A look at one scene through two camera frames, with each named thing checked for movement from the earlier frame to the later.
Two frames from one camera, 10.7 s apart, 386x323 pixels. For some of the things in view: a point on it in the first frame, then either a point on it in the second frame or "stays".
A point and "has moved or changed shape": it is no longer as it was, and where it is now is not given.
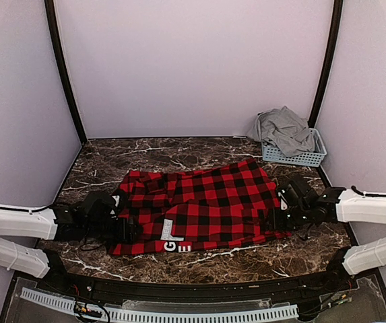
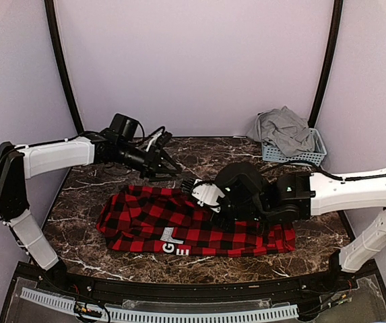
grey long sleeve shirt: x=284 y=130 stays
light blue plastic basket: x=314 y=158 stays
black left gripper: x=126 y=231 -> x=149 y=170
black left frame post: x=50 y=9 stays
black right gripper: x=275 y=221 -> x=225 y=225
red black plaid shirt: x=178 y=211 has moved or changed shape
